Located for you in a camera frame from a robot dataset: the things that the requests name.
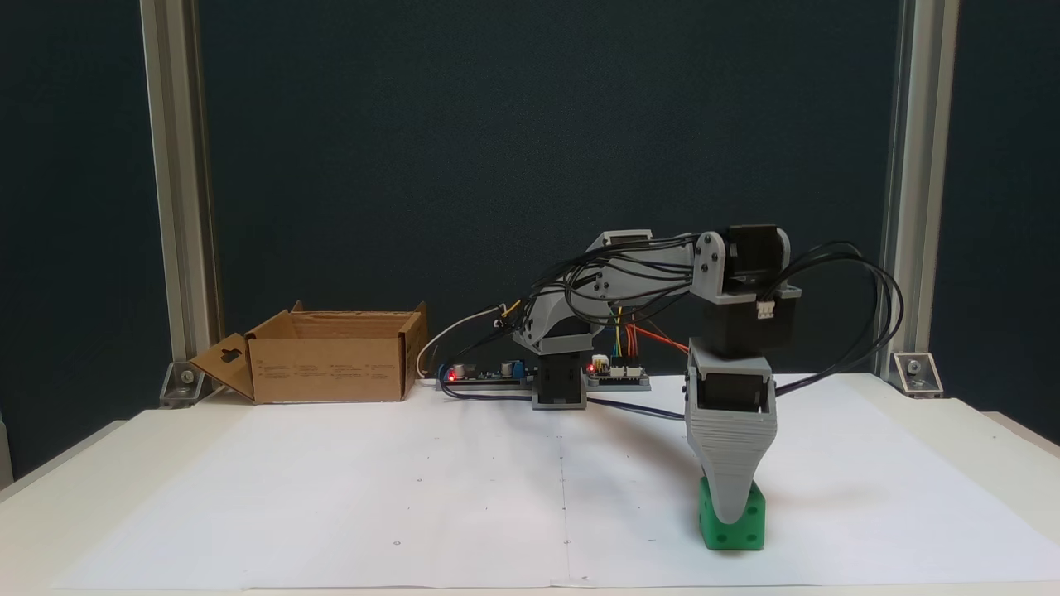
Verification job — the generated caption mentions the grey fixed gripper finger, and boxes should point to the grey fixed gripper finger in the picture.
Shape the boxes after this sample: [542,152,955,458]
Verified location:
[685,410,780,526]

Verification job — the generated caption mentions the green dice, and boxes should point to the green dice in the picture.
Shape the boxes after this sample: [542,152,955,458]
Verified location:
[696,475,768,552]

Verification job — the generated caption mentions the blue circuit board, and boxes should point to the blue circuit board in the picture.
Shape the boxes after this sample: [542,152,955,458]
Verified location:
[434,358,536,392]

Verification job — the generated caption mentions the white paper sheet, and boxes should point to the white paper sheet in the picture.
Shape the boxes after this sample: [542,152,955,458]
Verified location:
[52,372,1060,591]

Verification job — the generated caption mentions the brown cardboard box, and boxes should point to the brown cardboard box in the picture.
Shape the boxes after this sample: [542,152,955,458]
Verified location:
[188,300,431,406]

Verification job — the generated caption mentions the orange and red wires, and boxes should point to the orange and red wires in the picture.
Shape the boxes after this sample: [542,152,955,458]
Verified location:
[624,318,693,357]

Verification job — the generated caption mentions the black cable with white connector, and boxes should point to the black cable with white connector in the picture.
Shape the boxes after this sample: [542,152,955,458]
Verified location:
[437,372,690,421]

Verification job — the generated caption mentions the circuit board with jumper wires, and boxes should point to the circuit board with jumper wires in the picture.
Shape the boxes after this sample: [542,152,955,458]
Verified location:
[585,354,653,392]

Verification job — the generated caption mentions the yellow green blue jumper wires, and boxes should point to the yellow green blue jumper wires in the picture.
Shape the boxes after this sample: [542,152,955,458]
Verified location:
[609,305,635,362]

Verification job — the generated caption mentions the black shoulder servo cables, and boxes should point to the black shoulder servo cables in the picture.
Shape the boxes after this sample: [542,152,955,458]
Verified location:
[495,235,715,334]

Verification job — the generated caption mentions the metal corner bracket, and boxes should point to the metal corner bracket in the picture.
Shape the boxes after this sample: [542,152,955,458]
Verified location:
[158,360,207,409]
[889,351,946,401]

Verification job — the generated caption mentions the aluminium frame post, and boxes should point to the aluminium frame post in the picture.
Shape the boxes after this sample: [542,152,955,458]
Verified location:
[138,0,224,390]
[871,0,962,377]

